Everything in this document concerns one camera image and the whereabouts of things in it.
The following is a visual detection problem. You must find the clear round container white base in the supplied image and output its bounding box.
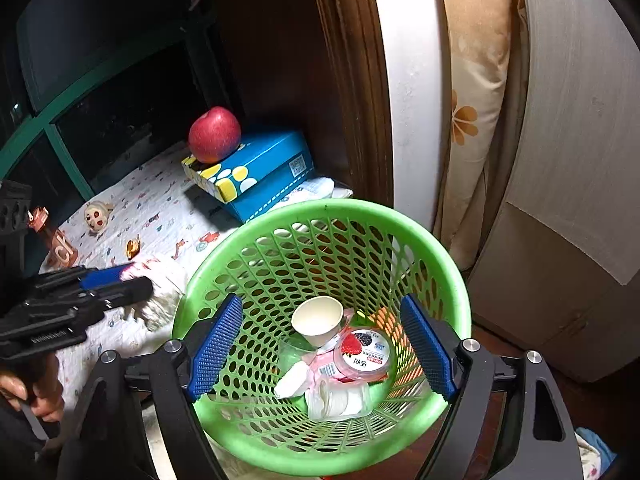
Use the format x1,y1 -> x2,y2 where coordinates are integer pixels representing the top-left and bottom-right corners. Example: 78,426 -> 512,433
305,379 -> 372,422

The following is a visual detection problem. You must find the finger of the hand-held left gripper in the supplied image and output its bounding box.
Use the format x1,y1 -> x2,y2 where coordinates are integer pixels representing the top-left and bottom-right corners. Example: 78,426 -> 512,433
35,262 -> 137,293
74,276 -> 154,312

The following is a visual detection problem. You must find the blue dotted tissue box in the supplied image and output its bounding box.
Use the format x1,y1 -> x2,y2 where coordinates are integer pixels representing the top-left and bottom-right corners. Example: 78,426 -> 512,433
181,130 -> 315,224

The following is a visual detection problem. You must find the small beige plush toy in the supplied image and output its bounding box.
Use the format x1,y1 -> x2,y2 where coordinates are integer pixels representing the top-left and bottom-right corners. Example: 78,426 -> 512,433
83,200 -> 114,235

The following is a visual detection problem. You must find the orange snack wrapper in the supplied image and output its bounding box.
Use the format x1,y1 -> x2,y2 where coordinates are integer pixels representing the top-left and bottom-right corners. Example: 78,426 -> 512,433
371,306 -> 402,342

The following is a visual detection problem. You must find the green plastic basket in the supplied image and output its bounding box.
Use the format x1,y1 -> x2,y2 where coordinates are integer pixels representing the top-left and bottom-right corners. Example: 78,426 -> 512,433
171,198 -> 473,476

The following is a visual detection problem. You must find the blue cloth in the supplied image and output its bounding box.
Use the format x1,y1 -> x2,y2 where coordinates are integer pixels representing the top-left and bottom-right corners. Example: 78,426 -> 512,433
573,427 -> 619,480

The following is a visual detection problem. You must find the red apple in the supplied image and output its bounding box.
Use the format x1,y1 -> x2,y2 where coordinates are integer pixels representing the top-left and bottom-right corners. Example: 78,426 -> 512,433
188,106 -> 243,165

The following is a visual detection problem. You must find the white tissue paper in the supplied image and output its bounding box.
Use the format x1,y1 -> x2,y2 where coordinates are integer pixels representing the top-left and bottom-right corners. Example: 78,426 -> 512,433
131,254 -> 189,332

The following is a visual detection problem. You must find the pink jelly cup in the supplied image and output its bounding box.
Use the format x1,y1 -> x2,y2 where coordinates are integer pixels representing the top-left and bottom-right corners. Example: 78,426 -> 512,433
332,327 -> 395,382

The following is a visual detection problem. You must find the orange water bottle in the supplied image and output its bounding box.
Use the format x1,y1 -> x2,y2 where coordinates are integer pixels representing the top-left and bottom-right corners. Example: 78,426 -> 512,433
27,206 -> 80,267

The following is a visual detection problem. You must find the green window frame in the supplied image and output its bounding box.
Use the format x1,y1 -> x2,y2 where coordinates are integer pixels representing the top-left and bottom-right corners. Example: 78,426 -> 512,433
0,7 -> 223,202

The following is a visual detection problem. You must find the white round post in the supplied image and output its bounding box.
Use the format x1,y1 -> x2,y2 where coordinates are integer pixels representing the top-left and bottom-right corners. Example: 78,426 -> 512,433
366,0 -> 452,263

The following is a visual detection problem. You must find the pink packet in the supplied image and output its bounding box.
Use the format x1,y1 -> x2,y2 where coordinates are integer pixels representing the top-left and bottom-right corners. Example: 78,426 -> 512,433
304,344 -> 347,387

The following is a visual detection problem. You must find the dark wooden board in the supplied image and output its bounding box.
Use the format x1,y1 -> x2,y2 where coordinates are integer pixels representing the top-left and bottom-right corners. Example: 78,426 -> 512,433
200,0 -> 397,207

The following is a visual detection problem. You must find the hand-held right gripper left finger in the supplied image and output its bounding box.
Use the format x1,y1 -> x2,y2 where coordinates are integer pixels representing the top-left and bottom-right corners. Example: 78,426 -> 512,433
57,293 -> 244,480

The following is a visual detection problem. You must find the floral beige curtain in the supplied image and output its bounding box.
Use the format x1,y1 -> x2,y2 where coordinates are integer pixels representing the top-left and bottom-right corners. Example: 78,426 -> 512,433
434,0 -> 532,272

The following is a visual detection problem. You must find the white tissue packet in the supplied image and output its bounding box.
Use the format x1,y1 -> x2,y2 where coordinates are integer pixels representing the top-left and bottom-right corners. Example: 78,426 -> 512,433
280,177 -> 354,207

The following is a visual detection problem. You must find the white paper cup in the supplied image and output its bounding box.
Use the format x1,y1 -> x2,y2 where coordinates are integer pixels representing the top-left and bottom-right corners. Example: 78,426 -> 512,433
291,296 -> 345,349

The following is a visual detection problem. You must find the person's left hand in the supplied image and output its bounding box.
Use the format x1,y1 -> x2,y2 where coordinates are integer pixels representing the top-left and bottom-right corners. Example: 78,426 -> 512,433
0,355 -> 67,424

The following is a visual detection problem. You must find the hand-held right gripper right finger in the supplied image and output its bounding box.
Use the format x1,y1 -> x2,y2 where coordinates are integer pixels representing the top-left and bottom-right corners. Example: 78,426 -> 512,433
399,293 -> 583,480

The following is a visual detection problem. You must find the person's left forearm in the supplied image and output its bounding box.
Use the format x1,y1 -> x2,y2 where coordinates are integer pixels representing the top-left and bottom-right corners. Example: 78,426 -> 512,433
0,400 -> 63,480

